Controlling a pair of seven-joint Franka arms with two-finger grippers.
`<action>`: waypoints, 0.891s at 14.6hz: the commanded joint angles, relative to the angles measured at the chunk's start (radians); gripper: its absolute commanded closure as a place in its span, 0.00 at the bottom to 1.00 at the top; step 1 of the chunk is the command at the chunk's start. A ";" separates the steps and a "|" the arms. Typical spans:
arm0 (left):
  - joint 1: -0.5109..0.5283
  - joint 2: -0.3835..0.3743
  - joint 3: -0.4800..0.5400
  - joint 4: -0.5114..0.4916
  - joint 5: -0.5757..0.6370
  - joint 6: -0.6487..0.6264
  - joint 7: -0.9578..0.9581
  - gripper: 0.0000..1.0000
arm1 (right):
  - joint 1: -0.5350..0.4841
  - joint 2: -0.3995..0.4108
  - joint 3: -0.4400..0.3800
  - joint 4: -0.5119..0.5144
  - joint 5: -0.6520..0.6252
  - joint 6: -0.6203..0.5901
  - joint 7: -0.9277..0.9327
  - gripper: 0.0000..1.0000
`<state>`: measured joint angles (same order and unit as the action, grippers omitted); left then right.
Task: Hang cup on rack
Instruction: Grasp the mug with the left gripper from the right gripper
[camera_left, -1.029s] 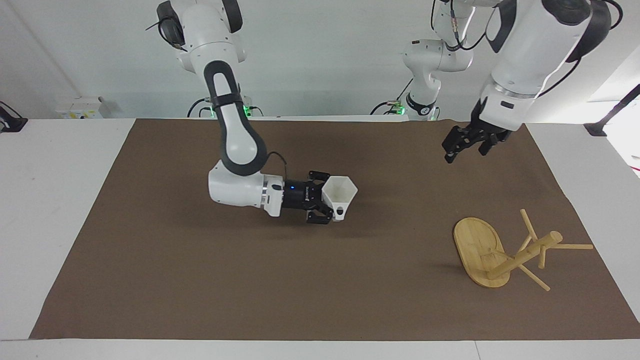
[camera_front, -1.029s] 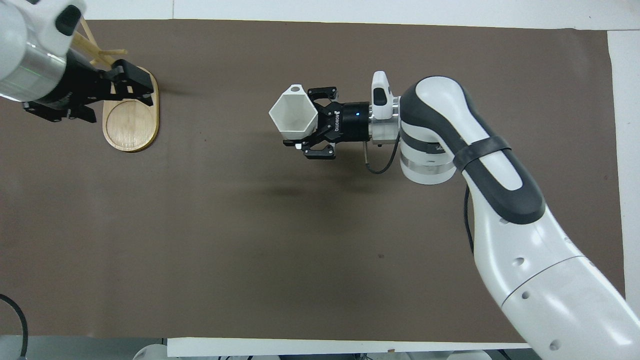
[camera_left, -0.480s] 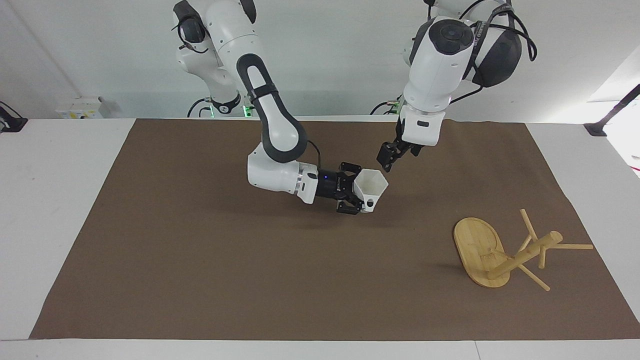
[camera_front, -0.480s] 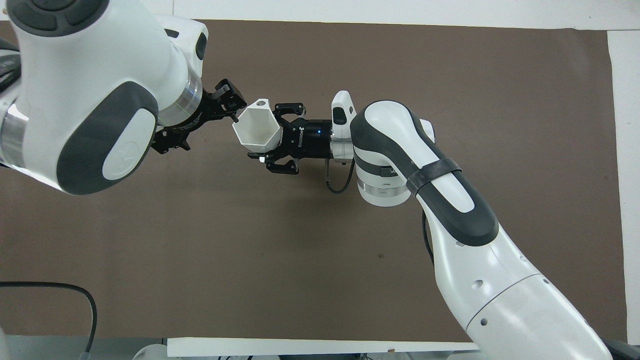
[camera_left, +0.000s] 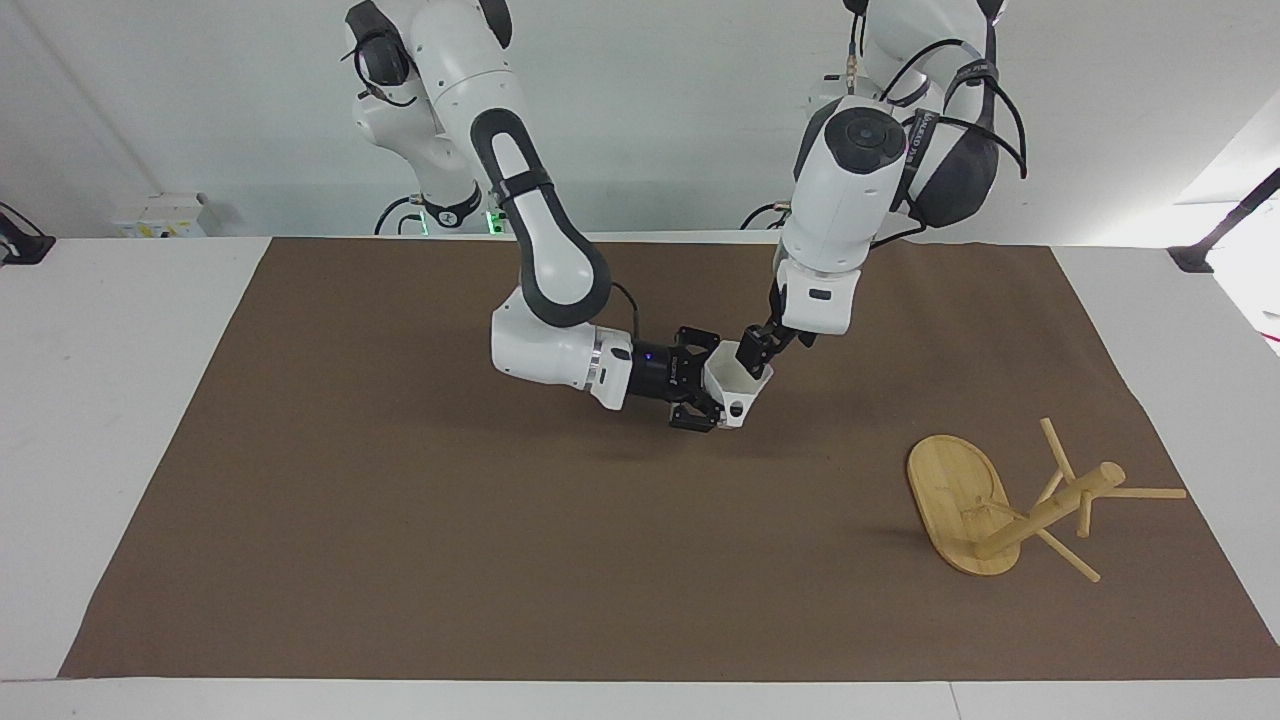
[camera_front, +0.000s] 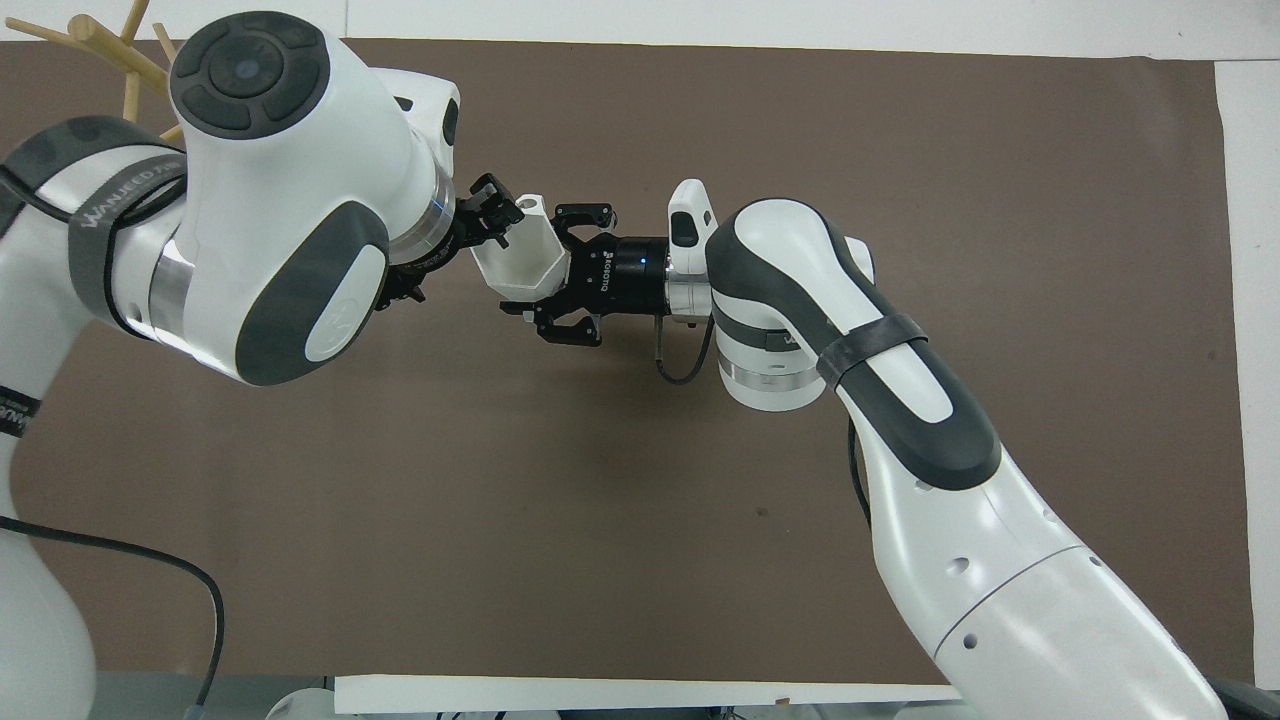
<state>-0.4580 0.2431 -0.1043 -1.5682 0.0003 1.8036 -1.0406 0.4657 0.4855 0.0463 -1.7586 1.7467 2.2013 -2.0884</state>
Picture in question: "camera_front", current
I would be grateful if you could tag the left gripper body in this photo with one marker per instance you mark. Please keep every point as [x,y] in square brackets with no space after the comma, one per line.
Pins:
[448,245]

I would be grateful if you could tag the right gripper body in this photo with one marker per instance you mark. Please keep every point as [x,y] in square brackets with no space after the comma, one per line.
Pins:
[628,275]

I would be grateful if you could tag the white faceted cup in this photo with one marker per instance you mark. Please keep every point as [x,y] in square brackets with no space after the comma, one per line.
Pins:
[525,255]

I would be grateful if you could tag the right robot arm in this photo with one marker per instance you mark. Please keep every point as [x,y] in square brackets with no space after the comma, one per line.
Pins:
[960,560]

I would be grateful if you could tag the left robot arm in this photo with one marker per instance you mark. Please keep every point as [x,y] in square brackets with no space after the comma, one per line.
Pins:
[300,140]

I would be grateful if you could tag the wooden cup rack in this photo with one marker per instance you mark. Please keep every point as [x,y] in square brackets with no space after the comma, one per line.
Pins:
[95,40]

